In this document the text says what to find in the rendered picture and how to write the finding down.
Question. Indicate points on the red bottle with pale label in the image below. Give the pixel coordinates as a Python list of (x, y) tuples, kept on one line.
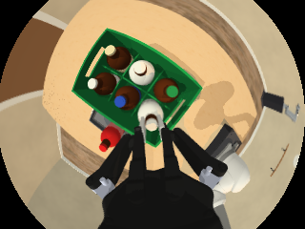
[(110, 137)]

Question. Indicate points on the brown bottle with blue cap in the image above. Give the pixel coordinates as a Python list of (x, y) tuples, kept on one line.
[(128, 96)]

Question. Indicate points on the white bottle with grey label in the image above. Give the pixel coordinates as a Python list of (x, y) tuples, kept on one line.
[(150, 109), (142, 73)]

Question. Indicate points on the brown bottle with cream cap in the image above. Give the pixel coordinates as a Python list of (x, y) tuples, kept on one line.
[(118, 58)]

